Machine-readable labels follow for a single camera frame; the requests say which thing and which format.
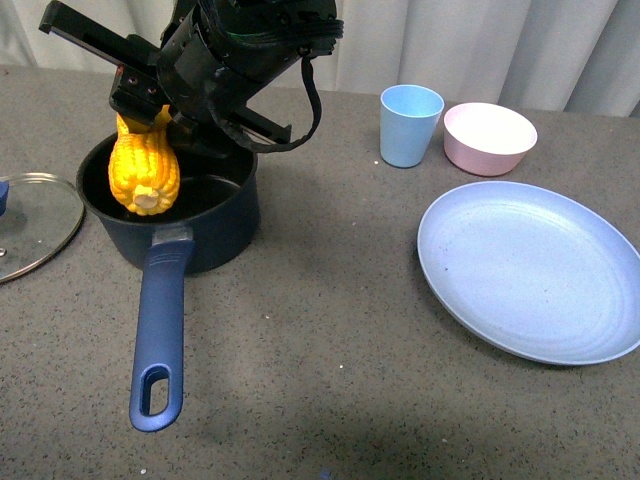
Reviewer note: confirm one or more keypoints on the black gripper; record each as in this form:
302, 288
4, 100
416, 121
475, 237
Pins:
213, 58

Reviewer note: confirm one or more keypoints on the yellow corn cob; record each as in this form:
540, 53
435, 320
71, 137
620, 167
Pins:
143, 169

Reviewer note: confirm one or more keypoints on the glass lid with blue knob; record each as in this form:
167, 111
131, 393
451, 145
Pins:
40, 214

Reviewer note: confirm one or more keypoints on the dark blue saucepan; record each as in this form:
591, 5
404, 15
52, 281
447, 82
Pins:
213, 220

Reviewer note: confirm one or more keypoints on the light blue cup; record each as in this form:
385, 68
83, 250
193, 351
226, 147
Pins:
408, 120

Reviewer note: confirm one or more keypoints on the pink bowl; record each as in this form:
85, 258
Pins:
485, 139

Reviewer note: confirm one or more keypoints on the light blue plate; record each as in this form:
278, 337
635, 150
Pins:
532, 272

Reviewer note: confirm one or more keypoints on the white curtain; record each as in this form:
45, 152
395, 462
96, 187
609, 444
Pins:
575, 56

